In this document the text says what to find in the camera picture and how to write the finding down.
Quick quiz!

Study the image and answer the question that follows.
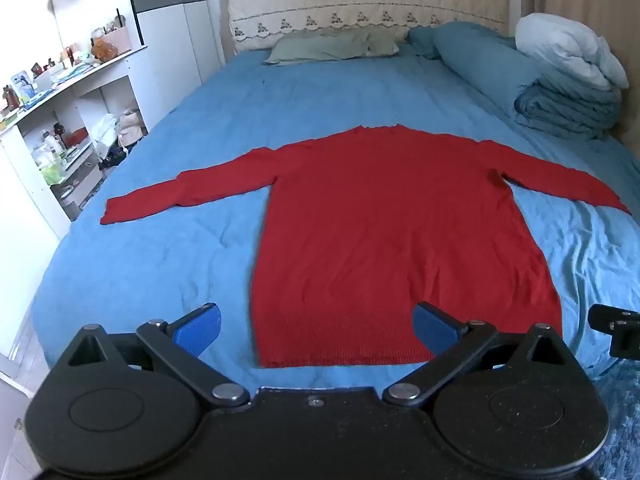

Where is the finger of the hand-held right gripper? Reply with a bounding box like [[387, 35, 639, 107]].
[[588, 304, 640, 361]]

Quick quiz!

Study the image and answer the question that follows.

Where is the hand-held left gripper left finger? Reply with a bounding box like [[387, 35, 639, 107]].
[[54, 303, 251, 407]]

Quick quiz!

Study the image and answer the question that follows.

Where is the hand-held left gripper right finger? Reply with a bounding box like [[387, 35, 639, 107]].
[[382, 301, 577, 407]]

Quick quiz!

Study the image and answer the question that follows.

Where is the red knit sweater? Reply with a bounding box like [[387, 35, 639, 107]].
[[100, 124, 632, 370]]

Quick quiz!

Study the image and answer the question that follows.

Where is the blue shaggy rug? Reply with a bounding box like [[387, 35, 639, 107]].
[[589, 359, 640, 480]]

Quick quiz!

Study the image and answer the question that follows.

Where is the bed with blue sheet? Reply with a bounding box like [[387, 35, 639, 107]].
[[30, 42, 640, 397]]

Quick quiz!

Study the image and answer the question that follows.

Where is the folded blue quilt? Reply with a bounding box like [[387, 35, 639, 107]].
[[514, 84, 624, 142]]

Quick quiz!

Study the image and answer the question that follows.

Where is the white plastic bag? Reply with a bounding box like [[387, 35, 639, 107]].
[[92, 112, 122, 150]]

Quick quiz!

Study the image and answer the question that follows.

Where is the red box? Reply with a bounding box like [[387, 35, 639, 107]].
[[62, 127, 91, 149]]

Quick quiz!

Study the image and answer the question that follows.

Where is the white shelf unit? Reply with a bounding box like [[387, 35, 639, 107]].
[[0, 44, 151, 261]]

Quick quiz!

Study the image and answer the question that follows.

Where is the blue rolled duvet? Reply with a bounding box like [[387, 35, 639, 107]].
[[407, 21, 556, 113]]

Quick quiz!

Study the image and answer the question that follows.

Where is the white wardrobe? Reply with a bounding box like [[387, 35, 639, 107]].
[[122, 0, 227, 133]]

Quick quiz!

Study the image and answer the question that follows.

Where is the white duvet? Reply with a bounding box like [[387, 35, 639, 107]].
[[515, 12, 630, 92]]

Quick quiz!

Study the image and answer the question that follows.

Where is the brown plush toy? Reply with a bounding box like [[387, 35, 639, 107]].
[[90, 37, 119, 64]]

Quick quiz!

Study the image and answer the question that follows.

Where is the pink box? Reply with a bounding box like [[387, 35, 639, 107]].
[[102, 25, 132, 57]]

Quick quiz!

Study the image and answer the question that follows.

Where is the green pillow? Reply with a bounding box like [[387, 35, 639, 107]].
[[262, 26, 407, 66]]

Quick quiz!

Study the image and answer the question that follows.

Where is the beige embroidered headboard cover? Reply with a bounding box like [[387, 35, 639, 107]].
[[227, 0, 510, 54]]

